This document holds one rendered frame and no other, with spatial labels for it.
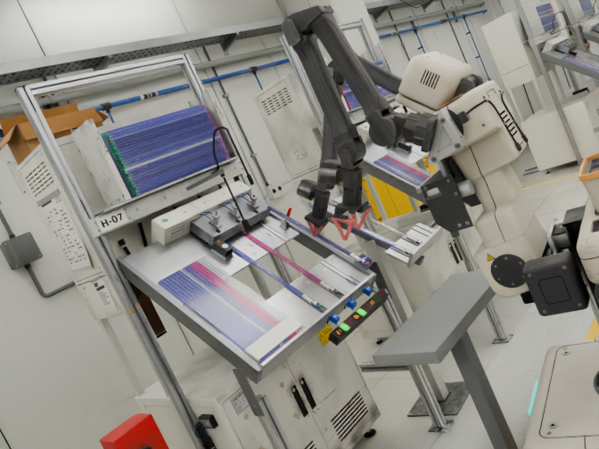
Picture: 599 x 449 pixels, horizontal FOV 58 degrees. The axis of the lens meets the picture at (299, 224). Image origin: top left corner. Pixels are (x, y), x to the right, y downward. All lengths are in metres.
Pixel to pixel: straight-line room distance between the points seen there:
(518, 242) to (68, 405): 2.72
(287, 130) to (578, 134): 3.74
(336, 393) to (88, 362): 1.72
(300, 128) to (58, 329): 1.84
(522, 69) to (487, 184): 4.69
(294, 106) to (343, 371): 1.52
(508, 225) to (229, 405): 1.14
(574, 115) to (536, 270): 4.76
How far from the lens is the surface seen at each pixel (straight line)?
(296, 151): 3.24
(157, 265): 2.10
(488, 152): 1.60
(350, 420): 2.50
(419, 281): 3.09
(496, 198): 1.64
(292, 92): 3.15
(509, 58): 6.32
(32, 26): 4.10
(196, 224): 2.20
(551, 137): 6.35
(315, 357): 2.35
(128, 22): 4.43
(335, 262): 2.22
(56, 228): 2.42
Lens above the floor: 1.26
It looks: 6 degrees down
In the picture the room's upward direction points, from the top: 25 degrees counter-clockwise
